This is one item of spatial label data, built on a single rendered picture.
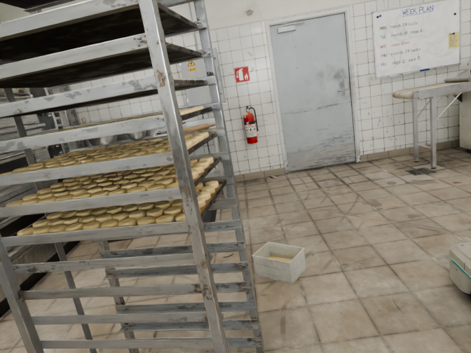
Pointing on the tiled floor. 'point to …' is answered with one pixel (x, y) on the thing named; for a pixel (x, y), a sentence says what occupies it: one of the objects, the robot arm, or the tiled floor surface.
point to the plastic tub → (280, 262)
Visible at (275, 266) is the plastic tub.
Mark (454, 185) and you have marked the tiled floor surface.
